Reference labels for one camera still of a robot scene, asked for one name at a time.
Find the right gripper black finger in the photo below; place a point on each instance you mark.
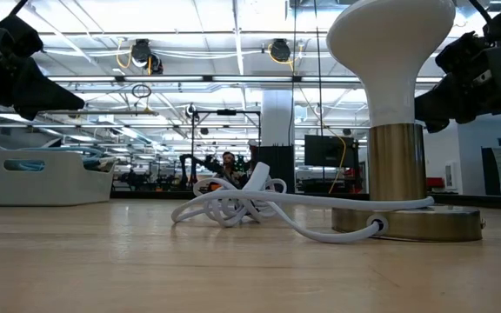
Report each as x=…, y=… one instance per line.
x=446, y=104

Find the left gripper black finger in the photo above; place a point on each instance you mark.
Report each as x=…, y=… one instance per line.
x=42, y=97

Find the black background robot arm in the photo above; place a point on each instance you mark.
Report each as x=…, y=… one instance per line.
x=198, y=163

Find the white bulb brass table lamp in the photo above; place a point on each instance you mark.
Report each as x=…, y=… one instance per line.
x=389, y=52

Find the red box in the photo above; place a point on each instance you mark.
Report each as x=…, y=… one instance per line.
x=435, y=182

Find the grey plastic bin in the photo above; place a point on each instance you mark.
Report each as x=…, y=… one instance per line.
x=59, y=187

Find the black monitor screen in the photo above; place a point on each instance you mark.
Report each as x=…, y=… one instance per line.
x=331, y=151

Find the black cabinet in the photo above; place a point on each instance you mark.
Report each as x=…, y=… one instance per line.
x=278, y=161

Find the black gantry stand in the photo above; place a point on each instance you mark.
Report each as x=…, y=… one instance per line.
x=226, y=112

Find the person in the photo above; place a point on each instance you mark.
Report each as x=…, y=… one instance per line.
x=229, y=158

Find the black aluminium table frame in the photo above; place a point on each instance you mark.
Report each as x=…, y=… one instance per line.
x=485, y=201

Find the round ceiling camera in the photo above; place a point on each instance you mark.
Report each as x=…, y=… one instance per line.
x=191, y=111

